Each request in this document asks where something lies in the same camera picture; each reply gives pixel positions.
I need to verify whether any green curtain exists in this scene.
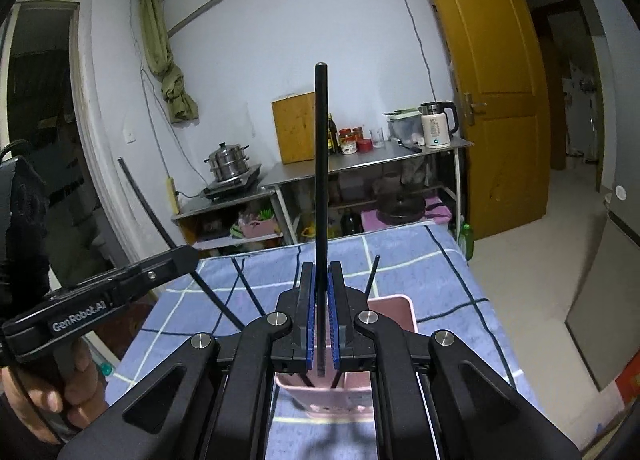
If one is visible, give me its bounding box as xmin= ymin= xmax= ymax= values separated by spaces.
xmin=139 ymin=0 xmax=199 ymax=125

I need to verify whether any steel steamer pot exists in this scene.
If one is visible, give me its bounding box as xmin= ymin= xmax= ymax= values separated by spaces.
xmin=207 ymin=141 xmax=251 ymax=181

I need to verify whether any pink utensil holder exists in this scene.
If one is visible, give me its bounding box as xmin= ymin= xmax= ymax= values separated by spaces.
xmin=274 ymin=294 xmax=417 ymax=423

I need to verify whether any long steel table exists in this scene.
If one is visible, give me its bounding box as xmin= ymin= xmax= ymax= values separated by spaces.
xmin=260 ymin=137 xmax=475 ymax=245

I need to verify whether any black stove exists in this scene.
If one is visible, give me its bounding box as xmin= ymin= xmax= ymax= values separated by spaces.
xmin=200 ymin=165 xmax=263 ymax=201

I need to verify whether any black chopstick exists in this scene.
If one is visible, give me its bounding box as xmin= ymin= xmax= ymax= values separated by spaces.
xmin=118 ymin=156 xmax=247 ymax=331
xmin=362 ymin=255 xmax=381 ymax=301
xmin=315 ymin=62 xmax=329 ymax=380

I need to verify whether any pink basket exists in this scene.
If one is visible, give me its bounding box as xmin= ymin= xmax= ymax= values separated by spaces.
xmin=237 ymin=217 xmax=278 ymax=241

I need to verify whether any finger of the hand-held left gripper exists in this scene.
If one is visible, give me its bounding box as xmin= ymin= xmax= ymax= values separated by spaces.
xmin=116 ymin=245 xmax=202 ymax=295

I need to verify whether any green bottle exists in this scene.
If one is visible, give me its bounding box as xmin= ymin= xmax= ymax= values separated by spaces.
xmin=459 ymin=222 xmax=475 ymax=261

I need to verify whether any wooden cutting board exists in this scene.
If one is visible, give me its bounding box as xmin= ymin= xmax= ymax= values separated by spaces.
xmin=271 ymin=94 xmax=321 ymax=165

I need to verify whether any person's left hand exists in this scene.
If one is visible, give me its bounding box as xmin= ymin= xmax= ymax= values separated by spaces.
xmin=25 ymin=339 xmax=109 ymax=434

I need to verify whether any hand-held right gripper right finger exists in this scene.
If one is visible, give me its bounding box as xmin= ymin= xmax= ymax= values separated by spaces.
xmin=327 ymin=261 xmax=583 ymax=460

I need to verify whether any metal door handle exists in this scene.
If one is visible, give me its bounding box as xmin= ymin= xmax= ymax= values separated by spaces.
xmin=462 ymin=92 xmax=488 ymax=128

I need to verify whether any white electric kettle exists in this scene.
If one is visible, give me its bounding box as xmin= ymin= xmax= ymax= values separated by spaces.
xmin=419 ymin=101 xmax=459 ymax=148

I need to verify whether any blue checked blanket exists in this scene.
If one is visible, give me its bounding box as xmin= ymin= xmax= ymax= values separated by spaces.
xmin=102 ymin=222 xmax=526 ymax=460

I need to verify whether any clear plastic container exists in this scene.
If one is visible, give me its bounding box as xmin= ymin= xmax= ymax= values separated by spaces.
xmin=384 ymin=108 xmax=425 ymax=141

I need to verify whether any grey refrigerator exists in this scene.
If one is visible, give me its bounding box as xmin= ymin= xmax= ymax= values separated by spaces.
xmin=565 ymin=0 xmax=640 ymax=391

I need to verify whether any small steel cabinet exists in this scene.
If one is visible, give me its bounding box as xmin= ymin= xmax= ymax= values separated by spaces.
xmin=171 ymin=187 xmax=281 ymax=251

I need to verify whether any black pot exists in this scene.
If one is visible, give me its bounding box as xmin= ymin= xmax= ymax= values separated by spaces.
xmin=376 ymin=195 xmax=426 ymax=225

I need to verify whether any yellow wooden door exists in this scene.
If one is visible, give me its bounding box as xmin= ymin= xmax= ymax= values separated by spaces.
xmin=414 ymin=0 xmax=551 ymax=241

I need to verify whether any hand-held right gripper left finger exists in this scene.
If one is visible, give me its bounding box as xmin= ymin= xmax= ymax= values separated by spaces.
xmin=57 ymin=262 xmax=316 ymax=460

